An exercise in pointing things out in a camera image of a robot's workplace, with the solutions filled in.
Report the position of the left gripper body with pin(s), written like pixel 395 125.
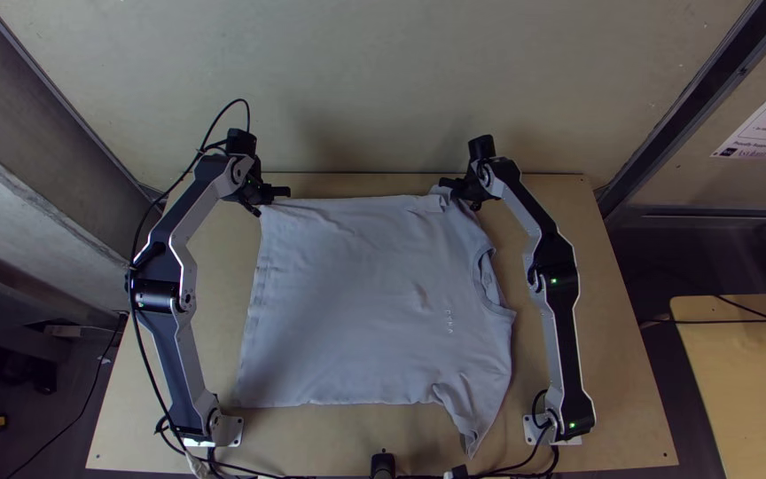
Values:
pixel 260 191

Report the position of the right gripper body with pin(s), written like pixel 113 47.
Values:
pixel 461 186

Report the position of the light grey t-shirt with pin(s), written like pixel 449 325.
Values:
pixel 370 299

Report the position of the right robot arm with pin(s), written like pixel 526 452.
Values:
pixel 552 266

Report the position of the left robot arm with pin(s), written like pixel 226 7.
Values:
pixel 177 266

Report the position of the pale wooden side table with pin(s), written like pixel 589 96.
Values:
pixel 742 399

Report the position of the dark metal partition post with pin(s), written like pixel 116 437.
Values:
pixel 695 100

